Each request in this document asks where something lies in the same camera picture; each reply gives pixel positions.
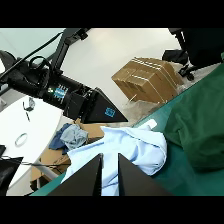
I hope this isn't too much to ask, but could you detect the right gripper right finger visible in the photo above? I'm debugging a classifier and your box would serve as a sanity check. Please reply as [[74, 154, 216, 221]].
[[118, 153, 173, 197]]

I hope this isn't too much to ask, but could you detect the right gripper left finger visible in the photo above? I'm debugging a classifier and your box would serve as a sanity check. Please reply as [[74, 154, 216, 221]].
[[48, 153, 103, 197]]

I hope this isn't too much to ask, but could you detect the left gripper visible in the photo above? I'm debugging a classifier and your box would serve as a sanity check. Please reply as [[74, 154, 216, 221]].
[[62, 84, 129, 125]]

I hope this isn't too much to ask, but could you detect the light blue shirt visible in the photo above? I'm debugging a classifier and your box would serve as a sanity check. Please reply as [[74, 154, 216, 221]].
[[61, 119, 168, 197]]

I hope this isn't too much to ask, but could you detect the grey blue cloth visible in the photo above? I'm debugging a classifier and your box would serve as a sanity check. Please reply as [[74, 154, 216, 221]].
[[60, 124, 90, 155]]

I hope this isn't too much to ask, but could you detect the open cardboard box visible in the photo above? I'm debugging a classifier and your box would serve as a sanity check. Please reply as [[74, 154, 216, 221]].
[[30, 118, 106, 188]]

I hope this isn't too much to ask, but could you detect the dark blue cloth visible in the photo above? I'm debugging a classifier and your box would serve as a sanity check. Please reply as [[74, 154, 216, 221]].
[[48, 123, 73, 152]]

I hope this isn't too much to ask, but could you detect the stack of cardboard boxes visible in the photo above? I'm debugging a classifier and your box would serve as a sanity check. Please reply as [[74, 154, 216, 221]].
[[111, 56, 185, 105]]

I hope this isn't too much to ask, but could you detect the white round table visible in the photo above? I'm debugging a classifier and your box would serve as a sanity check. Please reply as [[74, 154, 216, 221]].
[[0, 94, 65, 197]]

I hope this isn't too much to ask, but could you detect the roll of tape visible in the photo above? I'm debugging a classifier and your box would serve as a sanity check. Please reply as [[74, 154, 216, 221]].
[[14, 132, 29, 148]]

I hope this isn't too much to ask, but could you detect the dark green garment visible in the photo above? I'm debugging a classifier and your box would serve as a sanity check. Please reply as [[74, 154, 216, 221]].
[[164, 61, 224, 173]]

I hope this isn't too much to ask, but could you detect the black bag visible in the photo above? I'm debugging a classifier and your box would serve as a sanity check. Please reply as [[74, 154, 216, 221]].
[[161, 48, 190, 66]]

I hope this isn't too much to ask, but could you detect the black office chair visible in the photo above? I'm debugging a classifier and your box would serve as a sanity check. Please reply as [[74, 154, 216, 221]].
[[167, 28, 224, 81]]

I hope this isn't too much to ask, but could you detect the black cable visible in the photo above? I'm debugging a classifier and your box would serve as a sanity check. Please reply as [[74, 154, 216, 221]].
[[0, 30, 65, 82]]

